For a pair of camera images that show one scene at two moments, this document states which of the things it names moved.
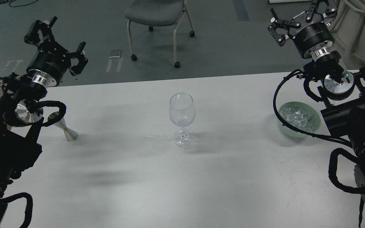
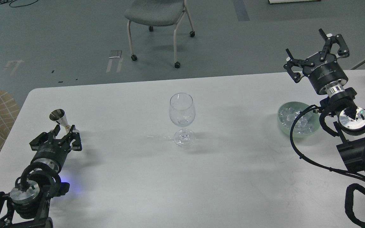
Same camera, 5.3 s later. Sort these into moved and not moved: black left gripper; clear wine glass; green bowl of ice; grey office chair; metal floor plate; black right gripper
Moved: black right gripper; black left gripper
Not moved: green bowl of ice; grey office chair; metal floor plate; clear wine glass
